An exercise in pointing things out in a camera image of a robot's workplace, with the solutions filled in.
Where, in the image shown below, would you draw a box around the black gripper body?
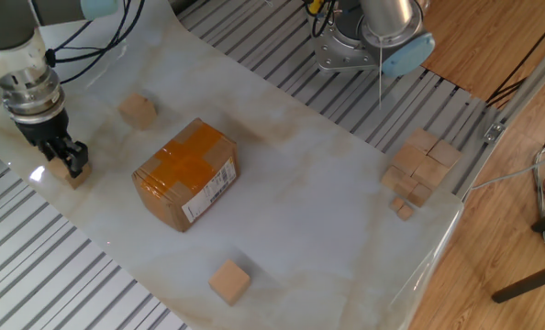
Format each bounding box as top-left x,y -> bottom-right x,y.
14,108 -> 82,150

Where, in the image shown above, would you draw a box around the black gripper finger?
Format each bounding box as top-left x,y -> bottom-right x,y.
63,141 -> 90,179
38,145 -> 67,161

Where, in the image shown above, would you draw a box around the large wooden cube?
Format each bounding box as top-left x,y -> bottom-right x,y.
390,144 -> 428,176
411,156 -> 450,191
117,93 -> 158,132
207,258 -> 251,307
403,126 -> 440,153
427,138 -> 463,170
47,155 -> 93,191

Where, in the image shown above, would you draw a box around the taped cardboard parcel box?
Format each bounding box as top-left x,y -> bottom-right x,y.
131,117 -> 241,234

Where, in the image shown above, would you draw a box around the marble pattern mat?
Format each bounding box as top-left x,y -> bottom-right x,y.
0,0 -> 465,330

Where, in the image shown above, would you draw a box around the medium wooden cube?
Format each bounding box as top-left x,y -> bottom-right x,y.
394,175 -> 419,199
381,165 -> 405,190
407,182 -> 433,208

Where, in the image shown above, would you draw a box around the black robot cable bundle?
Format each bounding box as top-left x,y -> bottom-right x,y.
45,0 -> 146,86

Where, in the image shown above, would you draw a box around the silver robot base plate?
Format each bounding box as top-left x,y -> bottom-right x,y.
309,17 -> 384,73

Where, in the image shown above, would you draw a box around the black floor cables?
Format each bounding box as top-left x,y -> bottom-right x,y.
485,20 -> 545,109

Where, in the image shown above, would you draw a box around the grey cable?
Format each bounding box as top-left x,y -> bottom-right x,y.
468,153 -> 545,192

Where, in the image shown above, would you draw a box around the aluminium frame post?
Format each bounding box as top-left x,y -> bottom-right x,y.
483,27 -> 545,144

